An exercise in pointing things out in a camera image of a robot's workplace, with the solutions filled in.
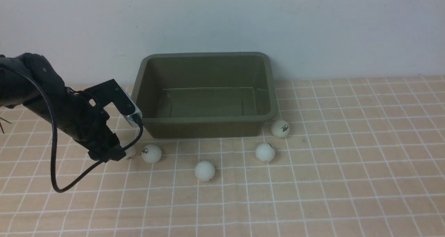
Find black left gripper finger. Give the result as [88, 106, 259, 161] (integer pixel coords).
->
[101, 145, 127, 163]
[88, 149, 104, 161]

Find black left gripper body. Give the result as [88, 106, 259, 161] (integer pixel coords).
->
[52, 88, 118, 150]

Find white ping-pong ball printed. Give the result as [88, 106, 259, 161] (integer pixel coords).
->
[141, 145, 162, 164]
[270, 120, 290, 138]

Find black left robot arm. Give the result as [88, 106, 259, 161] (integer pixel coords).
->
[0, 53, 129, 162]

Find olive green plastic bin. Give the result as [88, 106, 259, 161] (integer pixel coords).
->
[131, 52, 278, 139]

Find beige checkered tablecloth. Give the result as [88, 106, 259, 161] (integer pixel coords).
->
[0, 76, 445, 237]

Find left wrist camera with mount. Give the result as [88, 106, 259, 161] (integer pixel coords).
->
[80, 79, 143, 127]

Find black left camera cable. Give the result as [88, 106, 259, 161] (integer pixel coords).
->
[0, 66, 144, 193]

